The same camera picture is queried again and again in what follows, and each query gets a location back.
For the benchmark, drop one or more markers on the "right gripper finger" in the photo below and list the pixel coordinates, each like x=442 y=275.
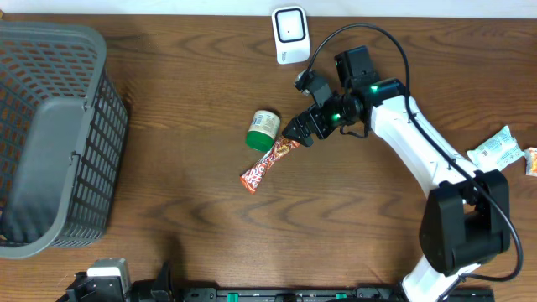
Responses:
x=298 y=134
x=298 y=124

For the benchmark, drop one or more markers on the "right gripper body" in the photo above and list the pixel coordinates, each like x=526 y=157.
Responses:
x=336 y=110

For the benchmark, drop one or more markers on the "green lid white jar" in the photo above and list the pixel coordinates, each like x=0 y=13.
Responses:
x=263 y=131

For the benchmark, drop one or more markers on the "orange chocolate bar wrapper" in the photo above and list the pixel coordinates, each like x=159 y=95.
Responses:
x=252 y=178

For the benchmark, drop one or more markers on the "teal wet wipes pack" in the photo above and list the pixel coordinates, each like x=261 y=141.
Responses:
x=497 y=152

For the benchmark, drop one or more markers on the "orange tissue pack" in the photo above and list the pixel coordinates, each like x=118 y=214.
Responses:
x=530 y=155

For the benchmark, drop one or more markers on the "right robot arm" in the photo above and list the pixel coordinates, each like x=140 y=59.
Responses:
x=464 y=224

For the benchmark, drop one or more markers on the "white barcode scanner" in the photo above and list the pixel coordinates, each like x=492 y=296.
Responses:
x=291 y=35

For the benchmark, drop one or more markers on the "grey plastic shopping basket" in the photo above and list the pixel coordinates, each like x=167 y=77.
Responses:
x=63 y=132

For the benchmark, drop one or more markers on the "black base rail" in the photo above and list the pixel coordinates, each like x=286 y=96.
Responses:
x=367 y=293

